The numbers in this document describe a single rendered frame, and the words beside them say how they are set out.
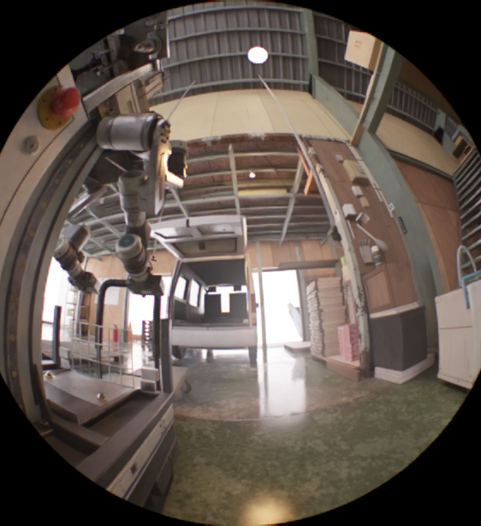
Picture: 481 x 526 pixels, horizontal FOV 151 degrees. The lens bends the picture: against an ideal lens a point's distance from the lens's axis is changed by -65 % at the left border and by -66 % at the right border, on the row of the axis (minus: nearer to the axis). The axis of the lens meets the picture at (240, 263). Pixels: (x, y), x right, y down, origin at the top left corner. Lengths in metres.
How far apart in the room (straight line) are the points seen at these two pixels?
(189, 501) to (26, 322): 0.60
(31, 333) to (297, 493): 0.75
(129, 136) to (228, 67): 4.86
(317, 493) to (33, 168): 0.85
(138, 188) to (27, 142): 0.35
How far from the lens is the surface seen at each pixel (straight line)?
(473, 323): 1.06
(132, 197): 0.53
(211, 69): 5.29
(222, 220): 2.02
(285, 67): 5.40
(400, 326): 1.39
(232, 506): 0.66
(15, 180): 0.23
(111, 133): 0.49
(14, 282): 0.38
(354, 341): 1.99
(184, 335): 2.80
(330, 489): 0.70
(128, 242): 0.55
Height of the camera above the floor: 0.55
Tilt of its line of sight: 21 degrees up
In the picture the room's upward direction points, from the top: 2 degrees counter-clockwise
